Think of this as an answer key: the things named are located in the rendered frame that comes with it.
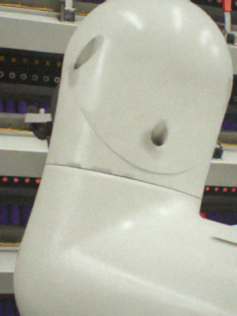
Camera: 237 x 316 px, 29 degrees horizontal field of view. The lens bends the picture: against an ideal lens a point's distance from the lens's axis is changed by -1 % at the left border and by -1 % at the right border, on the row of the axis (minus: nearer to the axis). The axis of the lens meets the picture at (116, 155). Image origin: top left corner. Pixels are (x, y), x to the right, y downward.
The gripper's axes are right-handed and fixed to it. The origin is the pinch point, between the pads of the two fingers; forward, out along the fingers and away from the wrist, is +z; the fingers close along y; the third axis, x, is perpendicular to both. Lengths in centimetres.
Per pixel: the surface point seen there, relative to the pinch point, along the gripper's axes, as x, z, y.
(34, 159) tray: -3.0, 7.6, -3.4
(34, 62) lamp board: 15.1, 19.5, -3.4
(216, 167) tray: -2.7, 7.4, 26.8
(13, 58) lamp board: 15.5, 19.3, -7.2
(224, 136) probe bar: 3.4, 12.7, 30.9
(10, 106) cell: 6.4, 17.2, -7.1
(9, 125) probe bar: 2.5, 12.2, -7.3
